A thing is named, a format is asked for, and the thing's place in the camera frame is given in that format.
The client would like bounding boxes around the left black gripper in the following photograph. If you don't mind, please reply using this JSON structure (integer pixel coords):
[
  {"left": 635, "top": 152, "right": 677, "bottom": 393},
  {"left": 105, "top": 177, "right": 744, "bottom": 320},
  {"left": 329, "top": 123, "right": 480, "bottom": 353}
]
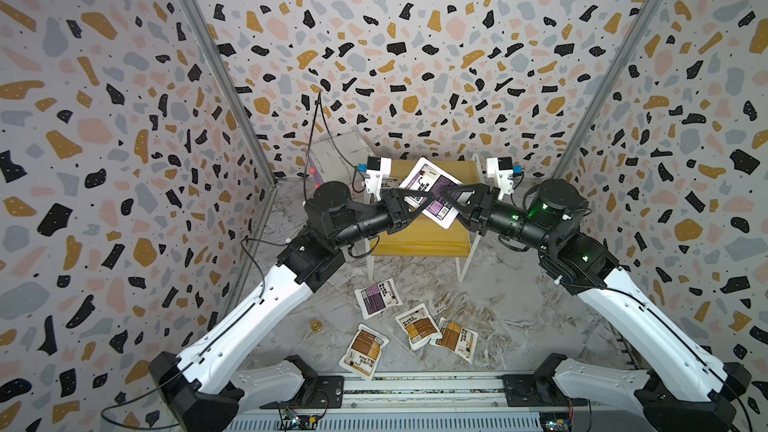
[{"left": 329, "top": 190, "right": 434, "bottom": 254}]

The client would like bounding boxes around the purple coffee bag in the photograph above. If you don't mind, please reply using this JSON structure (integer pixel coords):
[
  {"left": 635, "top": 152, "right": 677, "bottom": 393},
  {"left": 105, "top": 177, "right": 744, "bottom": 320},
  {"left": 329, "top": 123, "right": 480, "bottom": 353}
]
[
  {"left": 392, "top": 158, "right": 479, "bottom": 230},
  {"left": 354, "top": 278, "right": 403, "bottom": 320}
]

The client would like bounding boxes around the two-tier wooden white shelf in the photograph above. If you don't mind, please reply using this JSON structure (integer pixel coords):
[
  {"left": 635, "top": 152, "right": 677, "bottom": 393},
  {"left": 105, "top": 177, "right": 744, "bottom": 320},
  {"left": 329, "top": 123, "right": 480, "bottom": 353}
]
[{"left": 364, "top": 169, "right": 480, "bottom": 282}]

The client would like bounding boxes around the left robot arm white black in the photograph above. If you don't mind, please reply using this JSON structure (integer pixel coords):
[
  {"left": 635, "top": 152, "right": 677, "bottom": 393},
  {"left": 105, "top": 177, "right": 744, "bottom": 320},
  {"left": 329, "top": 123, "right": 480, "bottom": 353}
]
[{"left": 149, "top": 181, "right": 434, "bottom": 431}]

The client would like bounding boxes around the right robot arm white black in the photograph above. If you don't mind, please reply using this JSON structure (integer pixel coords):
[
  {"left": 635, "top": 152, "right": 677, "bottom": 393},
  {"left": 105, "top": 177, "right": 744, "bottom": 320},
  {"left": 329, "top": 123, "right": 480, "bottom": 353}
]
[{"left": 438, "top": 179, "right": 752, "bottom": 431}]

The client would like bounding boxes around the white box behind shelf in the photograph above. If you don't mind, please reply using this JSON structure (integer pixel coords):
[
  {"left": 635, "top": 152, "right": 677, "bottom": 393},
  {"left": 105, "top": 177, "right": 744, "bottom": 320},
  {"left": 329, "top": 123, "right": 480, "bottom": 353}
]
[{"left": 308, "top": 132, "right": 374, "bottom": 185}]

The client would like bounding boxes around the brown coffee bag middle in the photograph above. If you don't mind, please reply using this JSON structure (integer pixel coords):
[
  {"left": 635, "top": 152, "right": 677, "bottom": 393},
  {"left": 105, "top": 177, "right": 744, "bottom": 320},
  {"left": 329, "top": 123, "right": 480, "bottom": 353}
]
[{"left": 395, "top": 303, "right": 443, "bottom": 351}]

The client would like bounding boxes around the brown coffee bag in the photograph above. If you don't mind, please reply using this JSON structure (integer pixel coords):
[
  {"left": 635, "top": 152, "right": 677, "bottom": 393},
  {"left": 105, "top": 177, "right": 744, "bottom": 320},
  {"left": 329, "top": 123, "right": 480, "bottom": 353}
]
[
  {"left": 338, "top": 324, "right": 389, "bottom": 381},
  {"left": 395, "top": 303, "right": 443, "bottom": 351},
  {"left": 430, "top": 317, "right": 479, "bottom": 363}
]

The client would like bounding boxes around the brown coffee bag right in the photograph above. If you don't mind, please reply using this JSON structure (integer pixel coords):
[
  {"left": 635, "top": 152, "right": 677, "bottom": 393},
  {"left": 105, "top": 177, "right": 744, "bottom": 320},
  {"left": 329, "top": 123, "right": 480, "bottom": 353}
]
[{"left": 430, "top": 317, "right": 479, "bottom": 363}]

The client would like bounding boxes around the brown coffee bag front left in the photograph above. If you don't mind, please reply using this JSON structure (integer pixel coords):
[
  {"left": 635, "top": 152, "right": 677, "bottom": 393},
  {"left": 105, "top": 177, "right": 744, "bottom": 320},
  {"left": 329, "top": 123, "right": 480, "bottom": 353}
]
[{"left": 338, "top": 324, "right": 389, "bottom": 381}]

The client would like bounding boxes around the small brass knob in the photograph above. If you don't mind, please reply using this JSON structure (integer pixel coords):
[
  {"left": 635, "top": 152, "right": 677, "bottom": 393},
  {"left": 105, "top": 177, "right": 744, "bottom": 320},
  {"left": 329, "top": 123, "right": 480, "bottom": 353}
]
[{"left": 310, "top": 320, "right": 323, "bottom": 333}]

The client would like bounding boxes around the left corner aluminium profile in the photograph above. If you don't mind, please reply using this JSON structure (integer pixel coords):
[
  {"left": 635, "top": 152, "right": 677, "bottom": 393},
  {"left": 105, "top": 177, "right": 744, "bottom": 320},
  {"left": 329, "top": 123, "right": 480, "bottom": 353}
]
[{"left": 179, "top": 0, "right": 277, "bottom": 189}]

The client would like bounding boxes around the corner aluminium profile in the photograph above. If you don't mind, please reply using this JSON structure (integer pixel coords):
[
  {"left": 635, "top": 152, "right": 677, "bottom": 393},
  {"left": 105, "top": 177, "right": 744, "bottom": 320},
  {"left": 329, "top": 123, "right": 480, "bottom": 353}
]
[
  {"left": 179, "top": 0, "right": 277, "bottom": 189},
  {"left": 552, "top": 0, "right": 664, "bottom": 179}
]

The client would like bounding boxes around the right corner aluminium profile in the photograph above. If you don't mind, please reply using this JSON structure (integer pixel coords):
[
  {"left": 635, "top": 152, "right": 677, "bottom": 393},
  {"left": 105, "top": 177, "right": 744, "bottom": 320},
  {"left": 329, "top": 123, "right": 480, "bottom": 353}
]
[{"left": 552, "top": 0, "right": 664, "bottom": 179}]

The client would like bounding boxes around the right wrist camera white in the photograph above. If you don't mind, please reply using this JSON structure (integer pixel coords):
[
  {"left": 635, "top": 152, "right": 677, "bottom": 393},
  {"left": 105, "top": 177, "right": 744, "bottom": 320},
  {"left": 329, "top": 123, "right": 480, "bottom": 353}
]
[{"left": 486, "top": 157, "right": 520, "bottom": 200}]

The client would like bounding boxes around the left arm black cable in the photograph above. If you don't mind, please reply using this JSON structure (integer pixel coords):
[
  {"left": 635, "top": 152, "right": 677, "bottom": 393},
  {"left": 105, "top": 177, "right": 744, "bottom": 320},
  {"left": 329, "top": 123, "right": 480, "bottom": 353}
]
[{"left": 302, "top": 91, "right": 367, "bottom": 193}]

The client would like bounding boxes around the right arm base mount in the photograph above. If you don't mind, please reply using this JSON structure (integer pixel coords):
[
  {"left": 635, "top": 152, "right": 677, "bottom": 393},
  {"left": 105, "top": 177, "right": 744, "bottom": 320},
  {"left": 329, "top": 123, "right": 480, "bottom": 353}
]
[{"left": 501, "top": 374, "right": 588, "bottom": 407}]

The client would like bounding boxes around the aluminium front rail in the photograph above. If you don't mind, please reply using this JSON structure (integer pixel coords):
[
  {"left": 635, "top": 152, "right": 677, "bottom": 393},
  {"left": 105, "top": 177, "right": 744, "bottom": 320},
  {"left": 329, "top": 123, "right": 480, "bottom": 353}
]
[{"left": 228, "top": 371, "right": 651, "bottom": 431}]

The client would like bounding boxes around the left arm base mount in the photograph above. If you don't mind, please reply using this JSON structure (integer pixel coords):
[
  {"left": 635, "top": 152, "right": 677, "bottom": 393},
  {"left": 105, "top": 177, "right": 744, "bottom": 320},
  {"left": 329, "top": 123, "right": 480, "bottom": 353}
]
[{"left": 261, "top": 375, "right": 345, "bottom": 410}]

